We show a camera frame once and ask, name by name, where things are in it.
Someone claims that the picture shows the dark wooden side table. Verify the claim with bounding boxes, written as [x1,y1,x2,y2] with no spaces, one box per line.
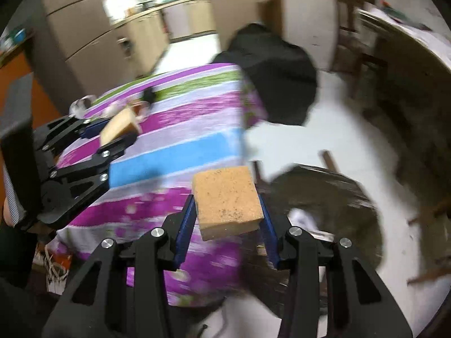
[352,7,451,191]

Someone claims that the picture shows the white plastic carrier bag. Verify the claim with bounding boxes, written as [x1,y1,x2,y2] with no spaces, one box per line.
[68,95,97,118]

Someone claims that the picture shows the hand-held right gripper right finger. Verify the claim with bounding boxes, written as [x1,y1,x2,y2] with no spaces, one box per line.
[259,194,413,338]

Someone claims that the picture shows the person's left forearm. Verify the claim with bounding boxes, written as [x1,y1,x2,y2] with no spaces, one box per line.
[0,164,25,228]

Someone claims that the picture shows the orange wooden cabinet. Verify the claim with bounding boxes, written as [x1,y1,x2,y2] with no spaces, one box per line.
[0,47,62,141]

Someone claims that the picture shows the dark wooden chair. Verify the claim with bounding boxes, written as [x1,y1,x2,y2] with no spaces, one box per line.
[331,0,388,78]

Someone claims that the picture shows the beige kitchen cabinets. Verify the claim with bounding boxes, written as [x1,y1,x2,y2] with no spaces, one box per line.
[113,0,275,78]

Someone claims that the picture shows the yellow sponge block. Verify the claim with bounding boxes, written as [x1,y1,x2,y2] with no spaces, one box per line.
[100,107,142,146]
[192,165,265,242]

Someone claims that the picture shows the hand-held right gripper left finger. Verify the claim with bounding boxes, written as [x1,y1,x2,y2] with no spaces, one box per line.
[42,195,197,338]

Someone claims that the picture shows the colourful striped floral tablecloth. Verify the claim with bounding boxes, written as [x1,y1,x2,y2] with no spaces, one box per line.
[56,63,268,307]

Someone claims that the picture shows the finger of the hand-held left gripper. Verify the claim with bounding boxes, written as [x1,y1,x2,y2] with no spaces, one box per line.
[33,114,110,154]
[39,133,138,226]

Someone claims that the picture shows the round dark stool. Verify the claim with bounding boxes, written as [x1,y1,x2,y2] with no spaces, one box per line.
[243,164,384,319]

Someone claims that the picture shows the orange paper bag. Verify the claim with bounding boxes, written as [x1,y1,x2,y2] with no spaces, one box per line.
[33,239,73,294]

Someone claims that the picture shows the beige refrigerator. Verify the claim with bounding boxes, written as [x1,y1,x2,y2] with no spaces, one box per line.
[40,0,170,85]

